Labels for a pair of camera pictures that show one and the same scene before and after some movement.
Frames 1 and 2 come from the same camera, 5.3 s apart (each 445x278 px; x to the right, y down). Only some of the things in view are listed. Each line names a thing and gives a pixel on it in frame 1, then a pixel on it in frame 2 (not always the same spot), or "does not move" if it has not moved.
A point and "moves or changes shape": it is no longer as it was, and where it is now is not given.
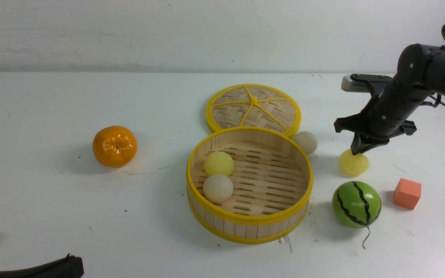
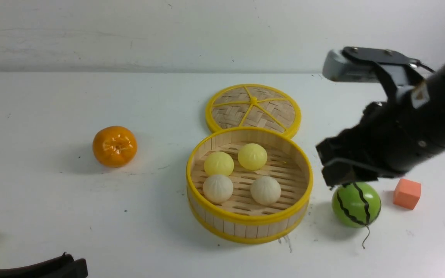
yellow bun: [353, 165] moves or changes shape
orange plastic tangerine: [114, 146] does not move
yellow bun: [218, 163] does not move
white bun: [218, 189] does not move
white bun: [307, 141] → [265, 190]
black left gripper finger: [69, 266] does not move
